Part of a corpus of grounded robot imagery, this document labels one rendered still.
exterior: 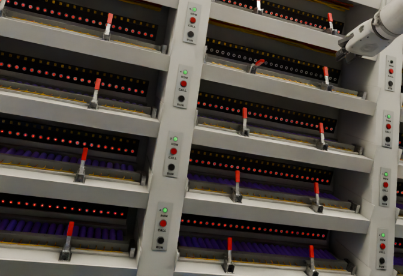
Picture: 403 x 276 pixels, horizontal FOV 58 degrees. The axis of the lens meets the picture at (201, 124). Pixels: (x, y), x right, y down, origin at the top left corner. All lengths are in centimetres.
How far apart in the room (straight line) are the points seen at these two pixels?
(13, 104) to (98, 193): 30
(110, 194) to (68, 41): 41
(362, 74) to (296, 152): 43
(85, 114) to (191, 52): 34
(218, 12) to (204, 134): 37
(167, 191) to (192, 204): 8
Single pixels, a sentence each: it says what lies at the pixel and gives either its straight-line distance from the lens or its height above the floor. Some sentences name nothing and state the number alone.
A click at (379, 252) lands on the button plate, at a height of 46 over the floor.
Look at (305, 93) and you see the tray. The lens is 118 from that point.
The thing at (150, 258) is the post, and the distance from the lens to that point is 100.
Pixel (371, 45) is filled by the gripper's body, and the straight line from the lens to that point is 112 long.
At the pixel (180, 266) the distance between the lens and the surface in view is 105.
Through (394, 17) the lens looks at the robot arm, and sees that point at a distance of 104.
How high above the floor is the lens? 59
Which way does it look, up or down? 9 degrees up
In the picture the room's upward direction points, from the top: 8 degrees clockwise
